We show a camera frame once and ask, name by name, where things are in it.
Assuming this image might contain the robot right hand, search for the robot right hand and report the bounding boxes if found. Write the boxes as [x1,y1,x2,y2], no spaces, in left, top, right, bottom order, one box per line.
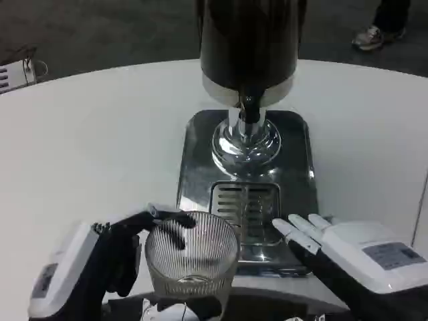
[272,213,428,321]

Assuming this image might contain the person's leg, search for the person's leg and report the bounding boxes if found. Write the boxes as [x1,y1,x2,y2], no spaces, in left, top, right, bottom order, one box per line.
[372,0,412,34]

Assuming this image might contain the black dispenser tap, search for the black dispenser tap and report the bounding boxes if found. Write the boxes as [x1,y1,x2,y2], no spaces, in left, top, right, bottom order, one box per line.
[238,87,262,123]

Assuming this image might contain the white robot torso part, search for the white robot torso part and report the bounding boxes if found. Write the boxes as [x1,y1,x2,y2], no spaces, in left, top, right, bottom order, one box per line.
[142,296,201,321]

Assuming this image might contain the steel drip tray base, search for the steel drip tray base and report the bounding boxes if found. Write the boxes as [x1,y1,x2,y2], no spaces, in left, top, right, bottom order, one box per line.
[175,109,318,272]

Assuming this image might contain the black drink dispenser steel stand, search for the black drink dispenser steel stand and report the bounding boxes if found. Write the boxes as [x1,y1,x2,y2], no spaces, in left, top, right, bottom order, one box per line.
[195,0,307,175]

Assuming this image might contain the white vented box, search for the white vented box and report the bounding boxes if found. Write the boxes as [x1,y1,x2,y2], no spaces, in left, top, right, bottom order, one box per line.
[0,64,37,95]

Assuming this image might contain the clear ribbed glass cup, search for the clear ribbed glass cup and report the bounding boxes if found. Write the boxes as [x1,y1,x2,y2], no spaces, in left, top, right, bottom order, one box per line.
[144,211,241,298]

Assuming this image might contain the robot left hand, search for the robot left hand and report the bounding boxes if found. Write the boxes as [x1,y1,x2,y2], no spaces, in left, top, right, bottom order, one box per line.
[28,202,198,319]

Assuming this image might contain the person's shoe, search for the person's shoe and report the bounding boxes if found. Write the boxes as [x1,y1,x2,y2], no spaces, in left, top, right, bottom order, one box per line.
[351,25,407,52]

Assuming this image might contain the steel slotted drip grid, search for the steel slotted drip grid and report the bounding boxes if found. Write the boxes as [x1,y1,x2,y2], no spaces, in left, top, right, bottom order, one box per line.
[210,181,282,247]

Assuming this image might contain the thin looped cable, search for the thin looped cable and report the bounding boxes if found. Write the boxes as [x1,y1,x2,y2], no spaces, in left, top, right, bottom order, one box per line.
[21,56,49,85]

